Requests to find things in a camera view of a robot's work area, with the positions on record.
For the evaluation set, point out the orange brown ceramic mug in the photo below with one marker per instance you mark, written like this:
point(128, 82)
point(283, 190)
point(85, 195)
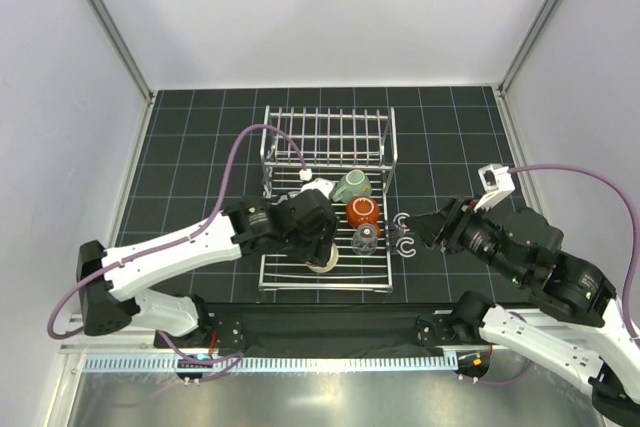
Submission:
point(362, 210)

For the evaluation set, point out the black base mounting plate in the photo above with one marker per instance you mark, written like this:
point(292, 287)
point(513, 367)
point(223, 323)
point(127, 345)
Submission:
point(364, 330)

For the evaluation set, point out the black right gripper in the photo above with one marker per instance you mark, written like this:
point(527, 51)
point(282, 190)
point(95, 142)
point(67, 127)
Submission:
point(446, 223)

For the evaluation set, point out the perforated aluminium cable rail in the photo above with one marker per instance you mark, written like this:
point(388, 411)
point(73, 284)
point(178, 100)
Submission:
point(171, 363)

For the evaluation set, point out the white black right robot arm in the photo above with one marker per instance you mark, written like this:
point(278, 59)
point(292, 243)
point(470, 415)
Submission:
point(527, 251)

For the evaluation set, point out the small clear shot glass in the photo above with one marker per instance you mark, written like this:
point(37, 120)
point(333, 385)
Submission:
point(364, 240)

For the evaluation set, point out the cream brown ceramic cup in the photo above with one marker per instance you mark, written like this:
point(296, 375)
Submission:
point(331, 263)

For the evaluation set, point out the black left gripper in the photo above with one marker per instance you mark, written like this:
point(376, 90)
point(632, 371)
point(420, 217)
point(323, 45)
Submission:
point(318, 252)

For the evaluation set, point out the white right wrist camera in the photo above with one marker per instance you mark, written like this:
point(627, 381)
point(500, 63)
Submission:
point(497, 184)

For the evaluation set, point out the mint green ceramic mug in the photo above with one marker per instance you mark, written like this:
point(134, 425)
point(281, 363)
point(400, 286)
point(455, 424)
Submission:
point(353, 184)

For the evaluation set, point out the black grid table mat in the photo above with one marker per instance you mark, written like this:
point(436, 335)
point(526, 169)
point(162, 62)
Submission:
point(444, 135)

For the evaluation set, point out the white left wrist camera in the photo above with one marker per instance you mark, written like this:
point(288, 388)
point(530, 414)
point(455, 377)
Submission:
point(312, 182)

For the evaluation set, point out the chrome wire dish rack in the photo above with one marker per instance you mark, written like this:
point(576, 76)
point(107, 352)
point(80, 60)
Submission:
point(332, 142)

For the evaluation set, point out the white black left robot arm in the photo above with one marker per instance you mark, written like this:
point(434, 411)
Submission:
point(116, 284)

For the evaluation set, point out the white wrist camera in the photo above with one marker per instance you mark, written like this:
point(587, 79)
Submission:
point(497, 184)
point(312, 182)

